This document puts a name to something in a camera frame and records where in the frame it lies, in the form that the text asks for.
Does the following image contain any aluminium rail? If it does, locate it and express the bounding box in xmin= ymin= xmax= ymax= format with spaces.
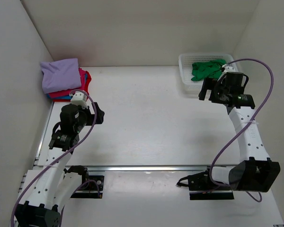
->
xmin=33 ymin=103 xmax=242 ymax=172

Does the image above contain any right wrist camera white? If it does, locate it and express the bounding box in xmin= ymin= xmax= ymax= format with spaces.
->
xmin=220 ymin=64 xmax=236 ymax=78

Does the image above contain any white plastic basket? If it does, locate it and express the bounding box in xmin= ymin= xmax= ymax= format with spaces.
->
xmin=178 ymin=53 xmax=233 ymax=94

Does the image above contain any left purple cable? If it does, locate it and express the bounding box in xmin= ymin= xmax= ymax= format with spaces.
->
xmin=10 ymin=89 xmax=96 ymax=227

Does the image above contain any folded lilac t shirt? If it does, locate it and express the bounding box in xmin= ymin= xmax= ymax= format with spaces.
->
xmin=40 ymin=58 xmax=82 ymax=94

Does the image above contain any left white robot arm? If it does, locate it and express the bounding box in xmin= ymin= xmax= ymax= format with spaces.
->
xmin=12 ymin=102 xmax=105 ymax=227

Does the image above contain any folded red t shirt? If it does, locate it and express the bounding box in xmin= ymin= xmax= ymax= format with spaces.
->
xmin=47 ymin=68 xmax=92 ymax=102

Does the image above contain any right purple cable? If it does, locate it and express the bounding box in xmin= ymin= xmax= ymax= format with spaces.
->
xmin=208 ymin=58 xmax=275 ymax=203

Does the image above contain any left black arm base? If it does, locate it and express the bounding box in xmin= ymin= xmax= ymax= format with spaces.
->
xmin=64 ymin=166 xmax=105 ymax=199

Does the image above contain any purple cable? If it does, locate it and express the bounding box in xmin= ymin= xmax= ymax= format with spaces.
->
xmin=10 ymin=89 xmax=96 ymax=227
xmin=208 ymin=58 xmax=275 ymax=203

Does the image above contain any green t shirt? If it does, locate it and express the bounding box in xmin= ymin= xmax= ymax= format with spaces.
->
xmin=191 ymin=59 xmax=226 ymax=82

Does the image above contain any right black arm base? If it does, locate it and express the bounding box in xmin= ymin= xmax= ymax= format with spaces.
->
xmin=176 ymin=169 xmax=234 ymax=201

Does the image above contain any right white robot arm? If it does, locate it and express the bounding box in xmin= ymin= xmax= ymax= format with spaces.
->
xmin=199 ymin=72 xmax=281 ymax=192

